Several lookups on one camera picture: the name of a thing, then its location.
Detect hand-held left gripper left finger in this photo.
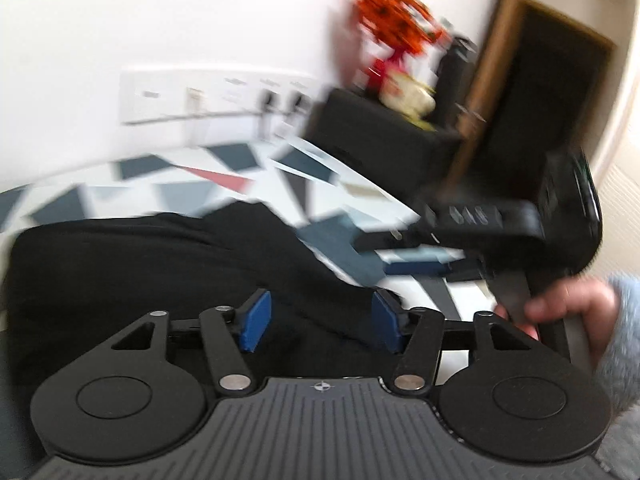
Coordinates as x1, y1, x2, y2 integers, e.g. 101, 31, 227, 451
110, 287, 273, 396

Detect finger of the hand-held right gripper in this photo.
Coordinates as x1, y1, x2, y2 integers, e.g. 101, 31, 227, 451
350, 230, 436, 255
384, 258, 487, 283

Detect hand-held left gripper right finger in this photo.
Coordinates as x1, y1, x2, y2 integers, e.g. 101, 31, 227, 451
372, 289, 543, 396

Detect black pants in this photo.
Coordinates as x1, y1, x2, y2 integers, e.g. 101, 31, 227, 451
0, 201, 446, 461

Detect person's right forearm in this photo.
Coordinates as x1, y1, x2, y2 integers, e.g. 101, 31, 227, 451
587, 272, 640, 480

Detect person's right hand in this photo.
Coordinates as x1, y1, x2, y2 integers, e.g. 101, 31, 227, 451
495, 278, 621, 359

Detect black box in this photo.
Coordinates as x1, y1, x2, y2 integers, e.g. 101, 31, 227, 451
305, 87, 463, 196

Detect cream figurine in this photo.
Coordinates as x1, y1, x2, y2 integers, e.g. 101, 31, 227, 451
377, 75, 438, 117

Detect black trousers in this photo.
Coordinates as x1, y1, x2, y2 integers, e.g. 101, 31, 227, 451
0, 140, 501, 376

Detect dark upright object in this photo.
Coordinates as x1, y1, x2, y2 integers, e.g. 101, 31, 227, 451
437, 35, 482, 128

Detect orange and red toy figure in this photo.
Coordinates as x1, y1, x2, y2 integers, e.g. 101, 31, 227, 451
345, 0, 451, 91

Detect white power wall socket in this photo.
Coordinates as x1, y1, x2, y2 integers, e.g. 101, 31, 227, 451
251, 76, 284, 115
214, 74, 254, 117
281, 78, 322, 116

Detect wooden door frame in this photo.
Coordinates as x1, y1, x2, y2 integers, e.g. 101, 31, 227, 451
442, 0, 618, 191

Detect white network cable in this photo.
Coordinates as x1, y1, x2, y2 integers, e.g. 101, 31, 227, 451
187, 89, 207, 147

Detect white network wall socket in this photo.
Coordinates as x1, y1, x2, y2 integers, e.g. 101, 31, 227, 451
174, 71, 217, 121

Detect white round-jack wall plate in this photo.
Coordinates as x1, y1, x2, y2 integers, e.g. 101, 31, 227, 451
119, 66, 177, 126

